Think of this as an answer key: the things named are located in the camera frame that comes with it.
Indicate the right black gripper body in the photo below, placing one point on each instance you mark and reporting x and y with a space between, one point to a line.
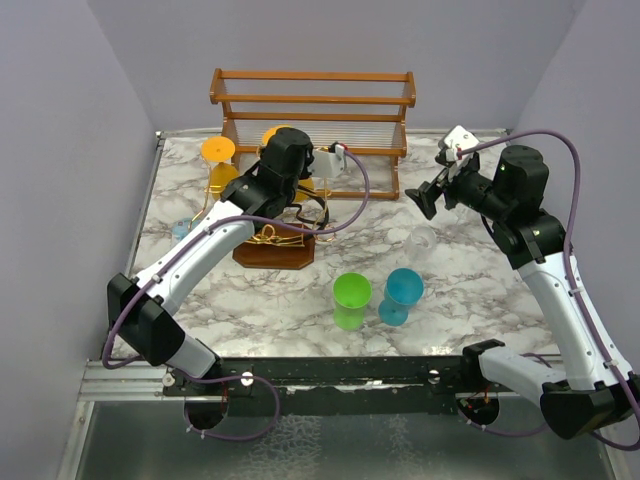
470 188

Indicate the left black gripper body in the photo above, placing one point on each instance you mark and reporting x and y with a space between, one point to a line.
306 173

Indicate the orange wine glass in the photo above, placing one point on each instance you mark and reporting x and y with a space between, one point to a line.
217 152
276 167

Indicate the blue plastic wine glass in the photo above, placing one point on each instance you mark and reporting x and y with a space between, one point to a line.
403 290

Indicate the gold wire wine glass rack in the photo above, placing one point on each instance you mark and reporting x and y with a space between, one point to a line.
277 248

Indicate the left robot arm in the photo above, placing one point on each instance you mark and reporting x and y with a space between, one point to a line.
141 309

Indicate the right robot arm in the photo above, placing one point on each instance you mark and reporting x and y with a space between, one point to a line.
596 387

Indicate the green plastic wine glass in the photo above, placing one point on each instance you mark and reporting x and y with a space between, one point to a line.
352 293

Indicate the wooden shelf rack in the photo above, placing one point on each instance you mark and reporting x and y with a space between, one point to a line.
364 110

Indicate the clear glass cup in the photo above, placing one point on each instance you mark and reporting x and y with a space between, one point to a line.
420 244

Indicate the blue packaged item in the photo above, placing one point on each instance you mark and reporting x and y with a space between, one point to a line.
180 229

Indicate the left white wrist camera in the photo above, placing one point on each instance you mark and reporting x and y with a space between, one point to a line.
328 162

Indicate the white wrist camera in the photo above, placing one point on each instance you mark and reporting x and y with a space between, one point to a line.
328 162
450 146

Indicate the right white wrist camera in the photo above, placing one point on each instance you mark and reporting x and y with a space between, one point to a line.
450 146

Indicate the black base frame bar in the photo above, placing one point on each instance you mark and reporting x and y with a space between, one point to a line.
328 386

